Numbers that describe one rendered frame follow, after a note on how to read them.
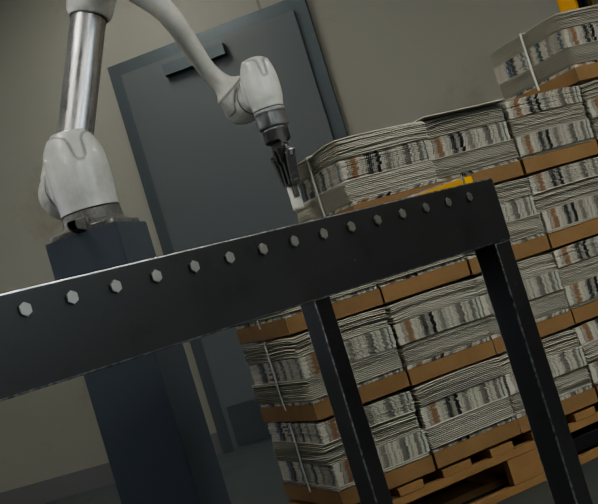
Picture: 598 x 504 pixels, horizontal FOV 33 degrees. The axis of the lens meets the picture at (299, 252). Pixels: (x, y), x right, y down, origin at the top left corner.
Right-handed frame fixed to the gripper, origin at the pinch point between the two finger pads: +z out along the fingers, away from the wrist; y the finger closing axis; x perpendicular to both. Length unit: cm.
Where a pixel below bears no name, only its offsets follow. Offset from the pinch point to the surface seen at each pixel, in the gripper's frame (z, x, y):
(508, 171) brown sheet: 10, -59, -19
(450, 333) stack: 49, -24, -18
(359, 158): -3.9, -12.4, -19.4
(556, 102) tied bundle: -6, -83, -19
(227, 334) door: 35, -56, 246
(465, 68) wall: -57, -184, 152
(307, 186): -2.9, -7.5, 5.7
